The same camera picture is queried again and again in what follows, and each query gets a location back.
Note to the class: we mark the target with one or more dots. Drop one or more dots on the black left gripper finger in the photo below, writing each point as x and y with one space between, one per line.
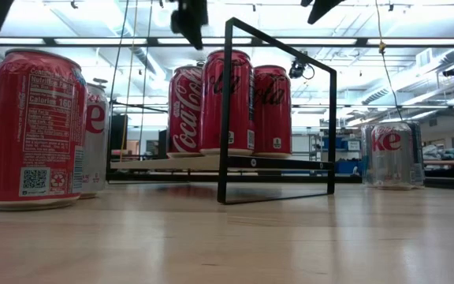
191 19

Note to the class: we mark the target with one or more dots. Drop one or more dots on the black ceiling light rail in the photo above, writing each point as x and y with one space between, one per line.
362 41

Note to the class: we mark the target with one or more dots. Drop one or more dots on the red Coca-Cola original can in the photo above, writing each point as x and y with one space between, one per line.
185 118

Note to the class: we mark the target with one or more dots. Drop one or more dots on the black aluminium table frame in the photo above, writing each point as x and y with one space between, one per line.
349 178

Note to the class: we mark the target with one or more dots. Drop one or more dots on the silver Diet Coke can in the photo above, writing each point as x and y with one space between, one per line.
390 165
366 158
97 158
417 150

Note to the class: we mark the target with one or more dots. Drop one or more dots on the blue storage bins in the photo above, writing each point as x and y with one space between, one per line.
345 167

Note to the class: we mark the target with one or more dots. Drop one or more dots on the red Coke Zero can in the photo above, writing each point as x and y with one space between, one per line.
243 118
272 126

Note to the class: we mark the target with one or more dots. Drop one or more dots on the wooden background workbench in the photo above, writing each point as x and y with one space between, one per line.
447 162

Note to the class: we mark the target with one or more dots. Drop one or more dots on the black hanging camera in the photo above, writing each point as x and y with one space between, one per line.
297 70

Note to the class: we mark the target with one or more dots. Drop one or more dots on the red cola can blue patch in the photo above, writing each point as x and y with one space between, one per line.
34 130

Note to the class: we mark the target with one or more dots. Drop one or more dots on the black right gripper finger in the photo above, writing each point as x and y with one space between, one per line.
319 7

